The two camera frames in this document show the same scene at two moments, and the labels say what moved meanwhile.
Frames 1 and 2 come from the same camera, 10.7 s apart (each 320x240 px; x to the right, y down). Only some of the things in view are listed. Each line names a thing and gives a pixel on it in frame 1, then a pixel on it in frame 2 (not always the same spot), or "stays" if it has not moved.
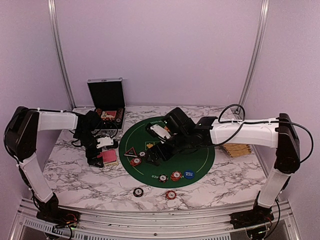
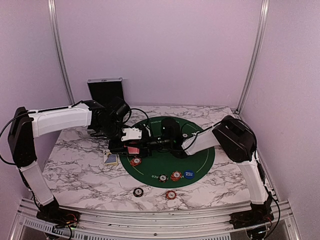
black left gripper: x=92 y=161 → x=118 y=148
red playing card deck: x=108 y=155 → x=133 y=150
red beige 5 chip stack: x=171 y=194 stays
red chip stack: x=135 y=161 stays
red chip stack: x=176 y=176 stays
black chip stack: x=163 y=178 stays
